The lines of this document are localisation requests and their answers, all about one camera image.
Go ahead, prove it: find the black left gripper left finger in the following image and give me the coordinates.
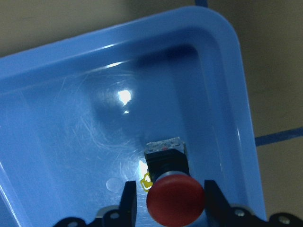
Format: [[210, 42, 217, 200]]
[[119, 181, 137, 227]]

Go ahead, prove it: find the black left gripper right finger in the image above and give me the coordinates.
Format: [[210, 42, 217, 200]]
[[204, 180, 234, 227]]

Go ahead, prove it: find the red emergency stop button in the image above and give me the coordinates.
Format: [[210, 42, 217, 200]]
[[144, 137, 205, 227]]

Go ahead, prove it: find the blue plastic tray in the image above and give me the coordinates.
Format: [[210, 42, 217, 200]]
[[0, 6, 266, 227]]

